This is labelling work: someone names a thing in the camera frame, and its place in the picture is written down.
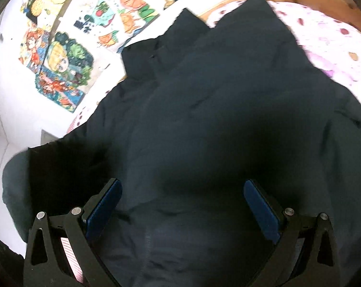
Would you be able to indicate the blond figure wall poster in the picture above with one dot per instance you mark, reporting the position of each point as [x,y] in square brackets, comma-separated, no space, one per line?
[62,56]

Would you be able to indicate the orange-haired figure wall poster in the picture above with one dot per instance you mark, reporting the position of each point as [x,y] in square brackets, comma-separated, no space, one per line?
[34,47]

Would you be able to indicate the pink dotted bed sheet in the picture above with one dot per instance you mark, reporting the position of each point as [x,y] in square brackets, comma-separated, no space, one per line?
[327,33]

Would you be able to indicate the orange slices wall poster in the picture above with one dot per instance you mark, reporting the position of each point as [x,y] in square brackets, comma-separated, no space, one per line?
[129,12]

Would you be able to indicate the black padded jacket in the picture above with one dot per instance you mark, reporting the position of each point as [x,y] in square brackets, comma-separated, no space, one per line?
[216,101]

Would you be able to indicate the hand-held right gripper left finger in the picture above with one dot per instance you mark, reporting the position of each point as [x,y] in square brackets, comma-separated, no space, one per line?
[105,209]

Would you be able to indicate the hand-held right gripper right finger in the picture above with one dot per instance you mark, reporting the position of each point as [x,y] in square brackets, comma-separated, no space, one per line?
[259,212]

